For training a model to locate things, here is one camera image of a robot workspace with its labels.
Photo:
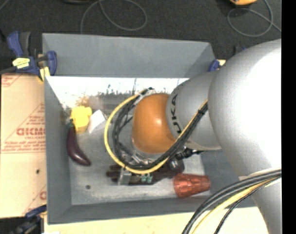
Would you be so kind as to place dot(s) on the brown cardboard board red print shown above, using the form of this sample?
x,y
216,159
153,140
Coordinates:
x,y
21,155

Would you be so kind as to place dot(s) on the grey metal bin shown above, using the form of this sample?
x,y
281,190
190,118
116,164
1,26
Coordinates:
x,y
118,57

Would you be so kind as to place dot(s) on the purple toy eggplant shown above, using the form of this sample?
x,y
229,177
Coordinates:
x,y
73,145

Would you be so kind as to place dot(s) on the yellow toy block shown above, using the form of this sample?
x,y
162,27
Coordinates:
x,y
80,117

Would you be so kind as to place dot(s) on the black cylinder on white bracket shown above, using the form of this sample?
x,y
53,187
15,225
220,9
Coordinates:
x,y
175,164

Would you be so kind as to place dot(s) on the orange-red ribbed plastic cup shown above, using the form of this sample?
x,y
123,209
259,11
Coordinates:
x,y
191,184

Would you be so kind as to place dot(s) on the white box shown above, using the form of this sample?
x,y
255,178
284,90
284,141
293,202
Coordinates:
x,y
96,121

